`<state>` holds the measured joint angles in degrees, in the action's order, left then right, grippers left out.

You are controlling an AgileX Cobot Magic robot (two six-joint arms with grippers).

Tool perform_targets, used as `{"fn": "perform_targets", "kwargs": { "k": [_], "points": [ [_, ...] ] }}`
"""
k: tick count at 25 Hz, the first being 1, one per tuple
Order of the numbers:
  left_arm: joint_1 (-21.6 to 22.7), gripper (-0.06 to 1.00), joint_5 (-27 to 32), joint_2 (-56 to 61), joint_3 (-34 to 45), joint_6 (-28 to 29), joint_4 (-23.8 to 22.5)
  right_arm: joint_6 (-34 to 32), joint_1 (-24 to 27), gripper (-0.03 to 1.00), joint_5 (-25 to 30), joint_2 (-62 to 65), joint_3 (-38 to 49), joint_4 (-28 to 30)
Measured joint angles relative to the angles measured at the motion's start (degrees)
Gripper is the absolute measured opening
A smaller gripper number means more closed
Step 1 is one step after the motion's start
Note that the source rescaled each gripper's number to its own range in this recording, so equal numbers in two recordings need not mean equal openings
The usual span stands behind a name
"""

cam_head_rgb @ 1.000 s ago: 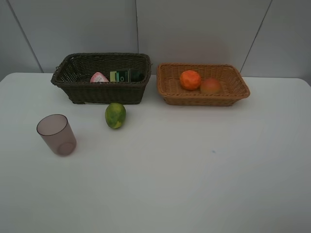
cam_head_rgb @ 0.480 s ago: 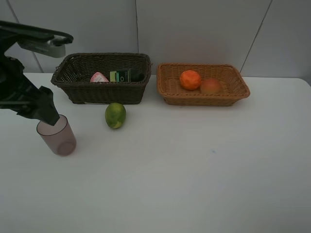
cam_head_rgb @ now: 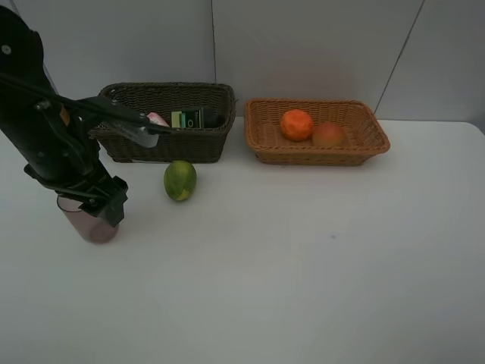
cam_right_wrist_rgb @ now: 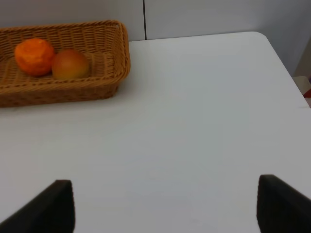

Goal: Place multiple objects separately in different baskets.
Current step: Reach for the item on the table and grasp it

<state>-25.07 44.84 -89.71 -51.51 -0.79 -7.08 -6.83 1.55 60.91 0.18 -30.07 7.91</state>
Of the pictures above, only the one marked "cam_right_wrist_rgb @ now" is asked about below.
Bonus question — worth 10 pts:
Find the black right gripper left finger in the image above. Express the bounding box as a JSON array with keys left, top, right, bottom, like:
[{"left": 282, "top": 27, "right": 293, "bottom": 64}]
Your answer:
[{"left": 0, "top": 180, "right": 75, "bottom": 233}]

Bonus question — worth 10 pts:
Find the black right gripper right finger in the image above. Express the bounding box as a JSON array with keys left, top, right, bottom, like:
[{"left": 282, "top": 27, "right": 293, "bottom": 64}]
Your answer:
[{"left": 257, "top": 175, "right": 311, "bottom": 233}]

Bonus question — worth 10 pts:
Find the red yellow peach fruit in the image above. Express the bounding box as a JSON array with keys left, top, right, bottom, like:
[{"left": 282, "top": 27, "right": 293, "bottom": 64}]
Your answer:
[{"left": 52, "top": 50, "right": 90, "bottom": 80}]

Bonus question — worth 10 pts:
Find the orange tangerine fruit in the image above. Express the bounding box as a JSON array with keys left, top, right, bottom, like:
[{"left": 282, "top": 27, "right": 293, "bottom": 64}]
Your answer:
[{"left": 14, "top": 38, "right": 56, "bottom": 76}]

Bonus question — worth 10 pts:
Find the white red object beyond table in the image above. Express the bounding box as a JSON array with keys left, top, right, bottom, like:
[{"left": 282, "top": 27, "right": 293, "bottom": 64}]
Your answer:
[{"left": 293, "top": 76, "right": 311, "bottom": 107}]

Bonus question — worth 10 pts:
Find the light brown wicker basket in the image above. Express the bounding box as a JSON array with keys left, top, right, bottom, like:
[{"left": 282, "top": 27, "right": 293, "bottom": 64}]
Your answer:
[{"left": 0, "top": 20, "right": 131, "bottom": 107}]

